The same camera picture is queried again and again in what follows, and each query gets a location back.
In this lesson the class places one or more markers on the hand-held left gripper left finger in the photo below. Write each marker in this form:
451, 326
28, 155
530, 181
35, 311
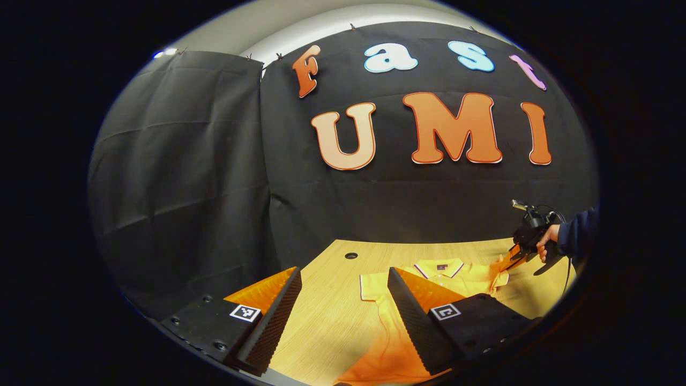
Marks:
273, 321

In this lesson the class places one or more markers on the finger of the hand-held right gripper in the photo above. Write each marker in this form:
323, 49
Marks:
515, 252

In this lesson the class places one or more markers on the orange T-shirt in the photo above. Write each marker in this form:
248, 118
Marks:
471, 281

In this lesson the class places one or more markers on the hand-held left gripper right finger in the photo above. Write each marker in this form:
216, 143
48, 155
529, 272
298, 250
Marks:
410, 321

